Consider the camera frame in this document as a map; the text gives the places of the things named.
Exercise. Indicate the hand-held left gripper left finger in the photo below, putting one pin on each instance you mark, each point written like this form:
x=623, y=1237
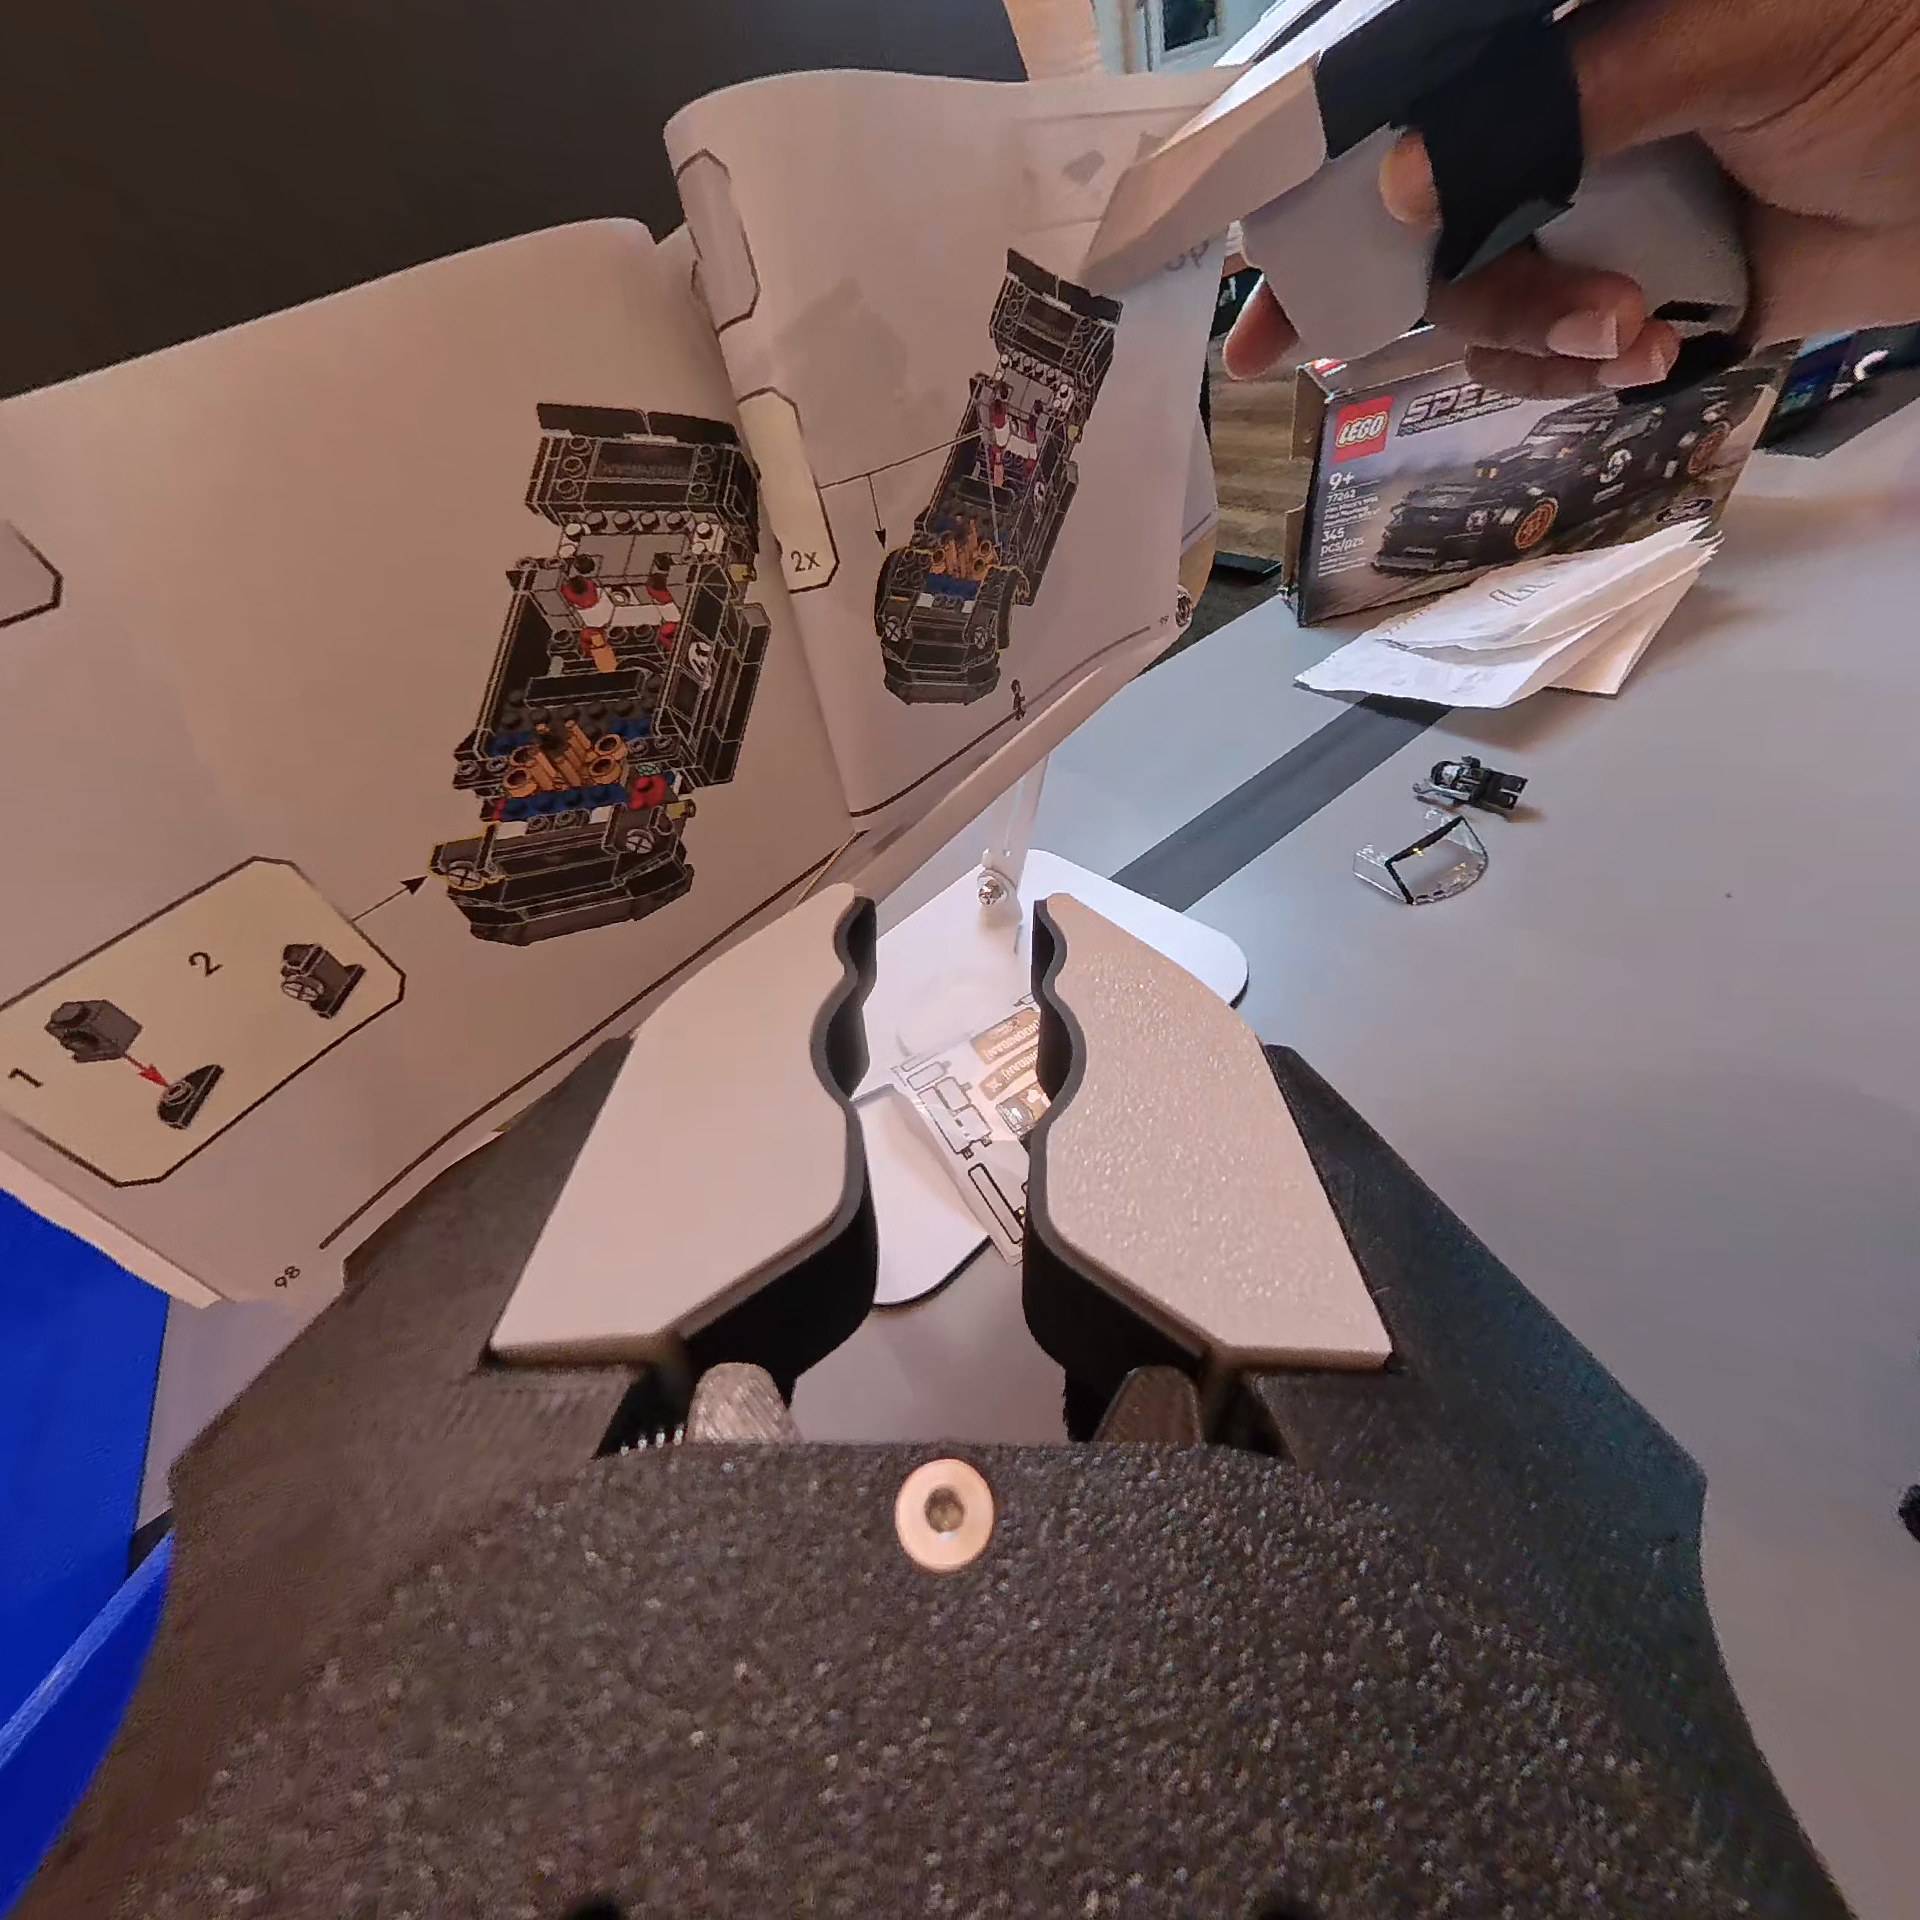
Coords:
x=705, y=1141

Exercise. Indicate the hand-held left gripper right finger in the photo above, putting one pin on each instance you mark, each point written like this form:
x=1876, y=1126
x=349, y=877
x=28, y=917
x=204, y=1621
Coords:
x=1201, y=1156

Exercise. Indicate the small black grey brick piece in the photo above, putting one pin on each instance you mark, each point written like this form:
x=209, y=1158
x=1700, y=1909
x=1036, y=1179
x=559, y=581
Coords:
x=1469, y=783

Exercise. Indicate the blue plastic bin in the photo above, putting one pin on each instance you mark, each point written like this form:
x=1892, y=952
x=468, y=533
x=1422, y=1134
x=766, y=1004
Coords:
x=60, y=1426

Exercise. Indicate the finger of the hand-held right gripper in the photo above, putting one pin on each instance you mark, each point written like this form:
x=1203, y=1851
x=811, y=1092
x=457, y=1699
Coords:
x=1201, y=195

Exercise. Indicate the white book stand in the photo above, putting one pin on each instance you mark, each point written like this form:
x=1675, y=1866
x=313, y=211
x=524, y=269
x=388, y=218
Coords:
x=1156, y=931

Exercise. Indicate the dark toy set box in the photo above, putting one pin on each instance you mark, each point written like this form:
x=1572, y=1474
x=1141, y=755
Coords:
x=1500, y=494

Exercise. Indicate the white instruction booklet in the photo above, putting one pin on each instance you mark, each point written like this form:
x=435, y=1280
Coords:
x=375, y=600

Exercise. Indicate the white sticker sheet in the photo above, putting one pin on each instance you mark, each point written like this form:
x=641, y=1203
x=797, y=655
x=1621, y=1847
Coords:
x=962, y=1110

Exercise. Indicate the white paper bag pile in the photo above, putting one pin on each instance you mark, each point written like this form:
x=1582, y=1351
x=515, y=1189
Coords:
x=1500, y=630

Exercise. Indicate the clear toy windshield piece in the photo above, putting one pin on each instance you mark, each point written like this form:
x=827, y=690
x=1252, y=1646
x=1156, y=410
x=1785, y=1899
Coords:
x=1426, y=870

